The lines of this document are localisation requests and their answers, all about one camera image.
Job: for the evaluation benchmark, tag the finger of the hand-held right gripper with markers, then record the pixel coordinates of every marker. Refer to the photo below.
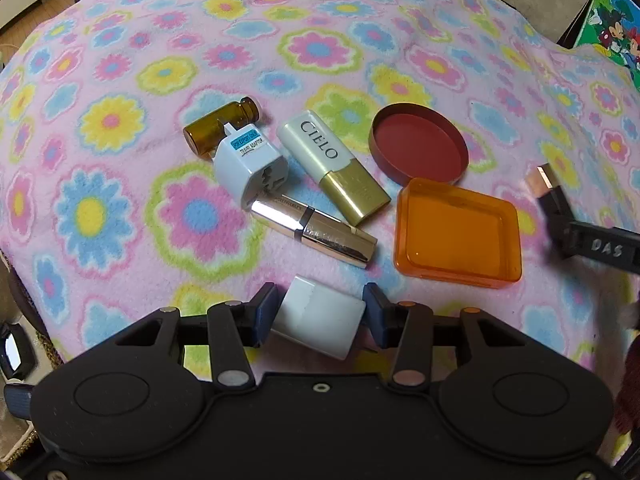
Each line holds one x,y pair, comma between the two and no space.
550,200

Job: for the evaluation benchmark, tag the floral fleece blanket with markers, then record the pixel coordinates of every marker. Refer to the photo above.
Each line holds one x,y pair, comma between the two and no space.
150,210

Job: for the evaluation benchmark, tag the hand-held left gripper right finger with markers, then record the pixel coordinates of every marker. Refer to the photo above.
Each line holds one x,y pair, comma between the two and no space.
375,317

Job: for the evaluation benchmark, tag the red round lid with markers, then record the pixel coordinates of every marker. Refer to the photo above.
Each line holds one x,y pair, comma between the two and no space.
420,145

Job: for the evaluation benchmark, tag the white travel adapter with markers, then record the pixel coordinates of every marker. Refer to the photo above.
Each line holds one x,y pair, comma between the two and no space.
250,172

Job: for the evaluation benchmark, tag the orange plastic box lid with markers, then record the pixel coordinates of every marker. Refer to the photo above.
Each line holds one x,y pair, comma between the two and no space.
457,235

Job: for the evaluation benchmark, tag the white and gold tube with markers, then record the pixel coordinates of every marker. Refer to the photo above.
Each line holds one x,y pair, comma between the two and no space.
332,167

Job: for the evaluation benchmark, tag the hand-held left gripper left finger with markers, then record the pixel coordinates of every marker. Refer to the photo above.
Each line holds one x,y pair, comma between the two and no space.
265,311

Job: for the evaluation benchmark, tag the gold lipstick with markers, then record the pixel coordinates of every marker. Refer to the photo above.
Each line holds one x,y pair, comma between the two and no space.
312,230

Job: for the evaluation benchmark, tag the white plug adapter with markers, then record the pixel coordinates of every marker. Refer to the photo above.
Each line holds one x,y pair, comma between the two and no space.
317,317

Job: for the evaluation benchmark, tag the cartoon picture book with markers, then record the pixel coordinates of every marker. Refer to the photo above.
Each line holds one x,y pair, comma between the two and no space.
617,30

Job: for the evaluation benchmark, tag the brown glass vial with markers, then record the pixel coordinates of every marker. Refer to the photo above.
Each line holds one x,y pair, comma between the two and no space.
215,130

